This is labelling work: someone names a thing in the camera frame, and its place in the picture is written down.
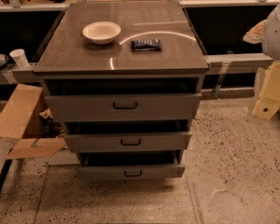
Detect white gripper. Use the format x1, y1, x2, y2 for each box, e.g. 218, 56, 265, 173
251, 61, 280, 120

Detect grey top drawer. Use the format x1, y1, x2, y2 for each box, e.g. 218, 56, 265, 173
46, 93, 201, 122

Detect grey drawer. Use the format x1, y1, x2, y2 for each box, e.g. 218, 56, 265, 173
77, 150, 185, 181
64, 132, 191, 153
46, 93, 201, 122

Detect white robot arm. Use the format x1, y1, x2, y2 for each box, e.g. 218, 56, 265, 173
251, 3, 280, 120

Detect grey drawer cabinet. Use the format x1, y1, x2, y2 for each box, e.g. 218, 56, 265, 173
33, 0, 210, 170

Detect grey bottom drawer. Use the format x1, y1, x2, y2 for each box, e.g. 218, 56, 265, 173
77, 150, 185, 181

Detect grey middle drawer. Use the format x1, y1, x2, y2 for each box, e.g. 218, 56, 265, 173
64, 132, 191, 153

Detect dark blue snack packet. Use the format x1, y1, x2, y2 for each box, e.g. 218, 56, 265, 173
131, 39, 161, 51

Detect white bowl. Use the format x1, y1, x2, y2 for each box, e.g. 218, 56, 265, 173
82, 21, 121, 45

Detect brown cardboard box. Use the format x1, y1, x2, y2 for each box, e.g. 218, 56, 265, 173
0, 84, 65, 160

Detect white paper cup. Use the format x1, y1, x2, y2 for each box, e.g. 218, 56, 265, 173
9, 49, 29, 68

